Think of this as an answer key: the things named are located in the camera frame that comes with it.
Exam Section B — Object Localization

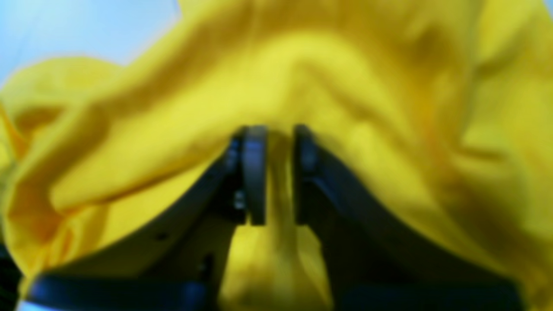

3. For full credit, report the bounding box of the orange yellow t-shirt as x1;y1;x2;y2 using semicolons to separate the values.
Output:
1;0;552;311

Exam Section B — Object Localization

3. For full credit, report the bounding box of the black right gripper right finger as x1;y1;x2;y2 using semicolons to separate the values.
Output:
293;125;524;311

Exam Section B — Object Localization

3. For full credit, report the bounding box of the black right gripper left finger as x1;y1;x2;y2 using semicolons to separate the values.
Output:
26;126;268;311

